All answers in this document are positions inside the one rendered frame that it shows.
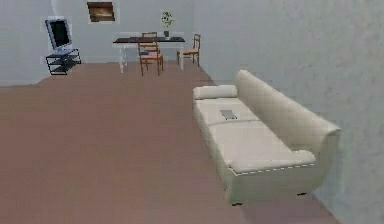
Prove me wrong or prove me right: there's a brown framed wall picture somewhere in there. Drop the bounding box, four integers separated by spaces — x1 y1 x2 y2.
86 1 116 23

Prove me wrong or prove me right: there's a silver television set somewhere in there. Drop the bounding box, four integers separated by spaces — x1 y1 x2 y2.
44 18 74 54

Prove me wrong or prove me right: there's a green potted house plant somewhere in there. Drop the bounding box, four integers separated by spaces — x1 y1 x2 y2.
160 11 175 38

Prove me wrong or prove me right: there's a black television stand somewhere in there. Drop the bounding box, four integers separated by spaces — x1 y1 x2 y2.
45 48 82 76

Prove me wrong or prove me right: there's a cream white sofa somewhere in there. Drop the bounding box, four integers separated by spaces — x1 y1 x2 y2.
192 69 342 206

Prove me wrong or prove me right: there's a dark top dining table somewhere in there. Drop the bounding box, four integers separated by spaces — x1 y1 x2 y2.
112 35 186 74

